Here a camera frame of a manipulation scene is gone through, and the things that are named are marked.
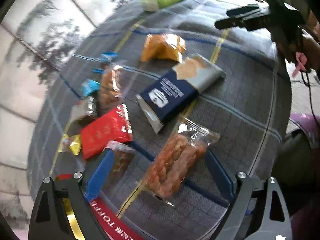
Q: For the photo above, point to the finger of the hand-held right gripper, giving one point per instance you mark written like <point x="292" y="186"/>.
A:
<point x="240" y="24"/>
<point x="245" y="11"/>

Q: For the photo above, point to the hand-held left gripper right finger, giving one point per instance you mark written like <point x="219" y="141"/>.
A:
<point x="220" y="175"/>

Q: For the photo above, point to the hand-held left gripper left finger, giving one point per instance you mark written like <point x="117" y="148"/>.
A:
<point x="100" y="177"/>

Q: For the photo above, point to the red and gold tin box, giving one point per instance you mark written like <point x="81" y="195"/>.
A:
<point x="105" y="213"/>

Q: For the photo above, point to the red snack packet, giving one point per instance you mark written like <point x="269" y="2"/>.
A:
<point x="102" y="132"/>

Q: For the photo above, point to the large clear fried snack packet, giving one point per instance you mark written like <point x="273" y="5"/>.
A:
<point x="175" y="160"/>

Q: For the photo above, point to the clear dough twist packet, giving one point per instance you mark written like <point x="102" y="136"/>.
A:
<point x="110" y="87"/>

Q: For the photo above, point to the person's right hand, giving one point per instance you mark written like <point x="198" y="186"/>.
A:
<point x="312" y="45"/>

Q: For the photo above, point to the small clear fried snack packet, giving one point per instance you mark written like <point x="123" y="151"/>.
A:
<point x="122" y="160"/>

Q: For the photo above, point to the pink tag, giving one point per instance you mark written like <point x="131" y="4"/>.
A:
<point x="300" y="61"/>

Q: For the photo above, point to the yellow candy wrapper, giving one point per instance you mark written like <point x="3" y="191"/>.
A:
<point x="71" y="143"/>

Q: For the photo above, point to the grey plaid blanket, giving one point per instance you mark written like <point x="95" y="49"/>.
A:
<point x="237" y="110"/>

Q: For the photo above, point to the grey foil snack packet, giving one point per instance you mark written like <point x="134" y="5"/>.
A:
<point x="80" y="111"/>

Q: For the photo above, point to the orange snack packet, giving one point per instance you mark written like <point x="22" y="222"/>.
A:
<point x="160" y="47"/>

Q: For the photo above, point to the blue candy wrapper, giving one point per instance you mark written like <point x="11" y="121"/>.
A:
<point x="98" y="70"/>
<point x="87" y="87"/>
<point x="108" y="56"/>

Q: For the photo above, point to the navy cracker packet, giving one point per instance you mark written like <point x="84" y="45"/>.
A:
<point x="167" y="92"/>

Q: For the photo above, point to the purple garment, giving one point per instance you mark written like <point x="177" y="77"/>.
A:
<point x="306" y="126"/>

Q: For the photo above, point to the painted folding screen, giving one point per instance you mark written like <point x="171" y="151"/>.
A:
<point x="37" y="42"/>

